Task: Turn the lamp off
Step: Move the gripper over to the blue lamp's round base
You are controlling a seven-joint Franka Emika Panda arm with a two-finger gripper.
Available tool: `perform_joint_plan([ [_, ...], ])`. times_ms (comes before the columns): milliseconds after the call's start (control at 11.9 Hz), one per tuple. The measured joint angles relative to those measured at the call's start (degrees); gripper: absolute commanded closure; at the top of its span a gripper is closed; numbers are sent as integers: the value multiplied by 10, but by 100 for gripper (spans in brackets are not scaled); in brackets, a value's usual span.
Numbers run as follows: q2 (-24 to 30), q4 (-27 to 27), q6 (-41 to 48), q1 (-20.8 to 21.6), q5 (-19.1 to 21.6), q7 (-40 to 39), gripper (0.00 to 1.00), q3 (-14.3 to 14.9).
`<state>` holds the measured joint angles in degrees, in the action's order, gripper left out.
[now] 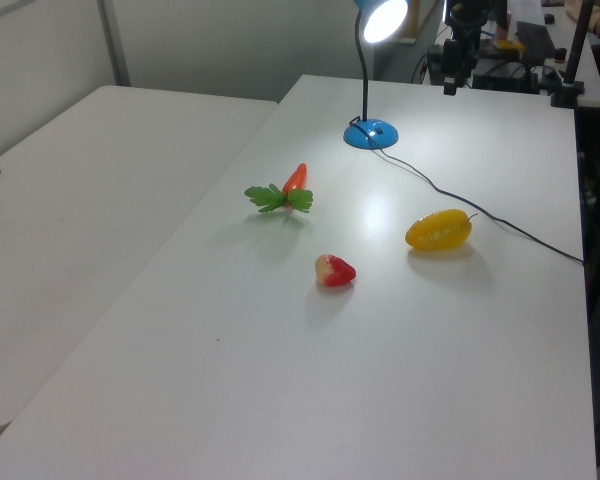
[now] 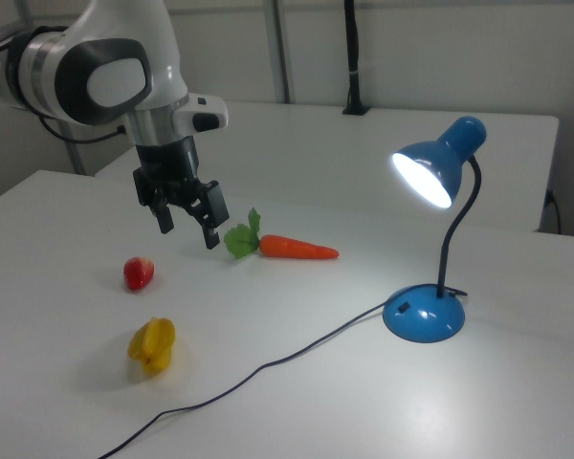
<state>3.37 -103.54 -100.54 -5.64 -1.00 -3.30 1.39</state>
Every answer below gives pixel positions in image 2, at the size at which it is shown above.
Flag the grey partition frame post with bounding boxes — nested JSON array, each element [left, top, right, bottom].
[[271, 0, 294, 104]]

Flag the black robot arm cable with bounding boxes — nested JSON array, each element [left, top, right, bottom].
[[37, 113, 128, 144]]

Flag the red toy strawberry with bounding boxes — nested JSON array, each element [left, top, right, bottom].
[[122, 256, 156, 292]]

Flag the black wall plug cable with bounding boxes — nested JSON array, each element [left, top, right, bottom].
[[544, 188, 563, 235]]

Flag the yellow toy starfruit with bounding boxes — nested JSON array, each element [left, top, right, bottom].
[[126, 316, 177, 375]]

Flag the black lamp power cable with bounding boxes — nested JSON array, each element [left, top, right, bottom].
[[98, 285, 469, 459]]

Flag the blue desk lamp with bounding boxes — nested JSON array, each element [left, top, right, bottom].
[[382, 116, 488, 343]]

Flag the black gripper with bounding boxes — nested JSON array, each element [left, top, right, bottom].
[[132, 136, 230, 251]]

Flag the orange toy carrot green leaves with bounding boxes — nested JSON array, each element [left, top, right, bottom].
[[223, 207, 340, 262]]

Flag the black clamped mount pole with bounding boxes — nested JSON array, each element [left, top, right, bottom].
[[342, 0, 371, 117]]

